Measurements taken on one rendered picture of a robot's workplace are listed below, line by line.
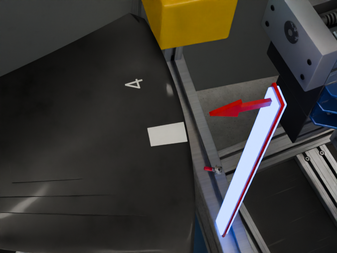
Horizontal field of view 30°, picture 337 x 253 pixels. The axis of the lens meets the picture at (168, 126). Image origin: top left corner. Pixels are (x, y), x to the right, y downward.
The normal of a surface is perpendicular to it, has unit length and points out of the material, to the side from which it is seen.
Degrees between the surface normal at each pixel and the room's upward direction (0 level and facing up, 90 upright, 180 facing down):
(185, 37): 90
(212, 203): 0
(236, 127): 0
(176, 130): 19
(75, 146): 12
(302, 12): 0
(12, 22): 90
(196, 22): 90
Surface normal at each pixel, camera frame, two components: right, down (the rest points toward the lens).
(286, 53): -0.90, 0.32
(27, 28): 0.27, 0.84
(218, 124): 0.08, -0.50
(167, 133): 0.18, -0.22
